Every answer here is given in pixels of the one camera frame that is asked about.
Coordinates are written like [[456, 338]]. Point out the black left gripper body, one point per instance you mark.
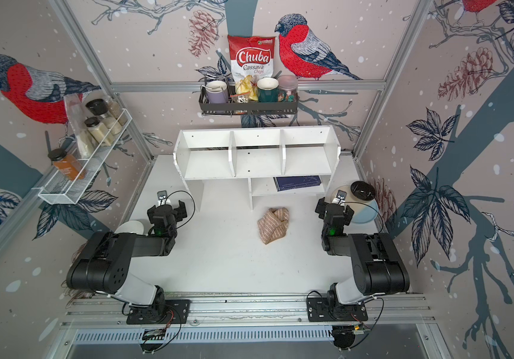
[[179, 213]]

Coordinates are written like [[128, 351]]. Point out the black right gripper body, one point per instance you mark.
[[323, 206]]

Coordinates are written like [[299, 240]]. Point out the white wooden bookshelf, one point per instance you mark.
[[258, 158]]

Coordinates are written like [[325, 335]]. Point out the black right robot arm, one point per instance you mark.
[[378, 269]]

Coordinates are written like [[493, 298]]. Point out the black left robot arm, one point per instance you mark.
[[103, 267]]

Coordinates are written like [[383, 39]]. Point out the cream and blue plate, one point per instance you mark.
[[364, 211]]

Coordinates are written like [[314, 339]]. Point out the white bowl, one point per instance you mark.
[[134, 226]]

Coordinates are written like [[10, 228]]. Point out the black bowl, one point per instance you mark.
[[363, 190]]

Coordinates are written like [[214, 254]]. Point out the dark blue book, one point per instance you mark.
[[292, 183]]

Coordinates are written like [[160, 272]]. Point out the orange spice jar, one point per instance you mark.
[[66, 164]]

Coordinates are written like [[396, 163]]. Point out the black lid spice jar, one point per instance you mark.
[[98, 108], [99, 131]]

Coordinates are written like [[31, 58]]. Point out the lilac mug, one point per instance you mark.
[[217, 92]]

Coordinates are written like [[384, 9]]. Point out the pink lidded jar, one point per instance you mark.
[[287, 88]]

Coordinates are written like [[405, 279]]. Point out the green mug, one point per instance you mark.
[[268, 90]]

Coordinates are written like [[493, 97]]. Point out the clear plastic bag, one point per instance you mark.
[[85, 142]]

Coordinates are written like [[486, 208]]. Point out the yellow snack packet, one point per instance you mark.
[[247, 87]]

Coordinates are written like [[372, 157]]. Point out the red Chuba chips bag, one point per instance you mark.
[[251, 56]]

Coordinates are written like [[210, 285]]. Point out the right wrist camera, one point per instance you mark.
[[341, 197]]

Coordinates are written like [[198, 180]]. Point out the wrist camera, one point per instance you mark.
[[341, 197], [162, 198]]

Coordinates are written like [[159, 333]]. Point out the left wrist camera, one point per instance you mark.
[[162, 198]]

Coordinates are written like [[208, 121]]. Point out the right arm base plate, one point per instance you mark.
[[319, 311]]

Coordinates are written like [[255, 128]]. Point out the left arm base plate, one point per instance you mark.
[[171, 311]]

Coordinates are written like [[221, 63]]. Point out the white wire wall rack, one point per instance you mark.
[[59, 189]]

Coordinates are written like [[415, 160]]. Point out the aluminium mounting rail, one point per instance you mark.
[[244, 309]]

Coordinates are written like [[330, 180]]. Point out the black wall basket shelf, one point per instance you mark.
[[251, 108]]

